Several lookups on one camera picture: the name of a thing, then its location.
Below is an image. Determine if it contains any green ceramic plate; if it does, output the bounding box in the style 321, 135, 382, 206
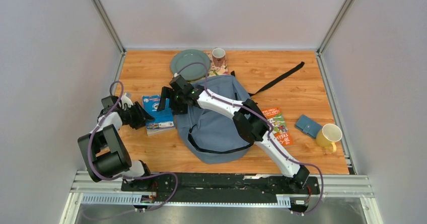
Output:
170, 49, 211, 81

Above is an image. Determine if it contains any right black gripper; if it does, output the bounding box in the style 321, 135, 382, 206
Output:
158, 87, 188, 115

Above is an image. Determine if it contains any blue-grey backpack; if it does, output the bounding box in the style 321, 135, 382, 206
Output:
176, 61, 306, 165

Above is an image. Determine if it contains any orange treehouse book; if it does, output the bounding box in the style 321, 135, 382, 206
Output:
261, 107, 294, 147

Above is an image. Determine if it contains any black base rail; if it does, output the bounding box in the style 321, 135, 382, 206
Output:
120, 173, 320, 208

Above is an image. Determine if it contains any teal wallet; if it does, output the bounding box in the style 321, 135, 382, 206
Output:
295, 114, 322, 139

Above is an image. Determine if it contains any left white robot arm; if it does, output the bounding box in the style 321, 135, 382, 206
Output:
78, 96, 155, 191

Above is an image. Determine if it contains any pink patterned mug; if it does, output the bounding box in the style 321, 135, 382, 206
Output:
211, 48, 227, 67

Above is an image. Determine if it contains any floral placemat tray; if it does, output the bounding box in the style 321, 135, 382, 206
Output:
203, 50, 229, 77

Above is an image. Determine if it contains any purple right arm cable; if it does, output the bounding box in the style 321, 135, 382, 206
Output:
173, 61, 325, 216

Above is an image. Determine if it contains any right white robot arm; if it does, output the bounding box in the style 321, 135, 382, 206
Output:
158, 75, 309, 193

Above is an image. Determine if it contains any yellow mug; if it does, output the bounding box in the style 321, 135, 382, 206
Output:
315, 123, 343, 153

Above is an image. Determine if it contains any light blue treehouse book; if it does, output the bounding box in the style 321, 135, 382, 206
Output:
142, 95, 176, 136

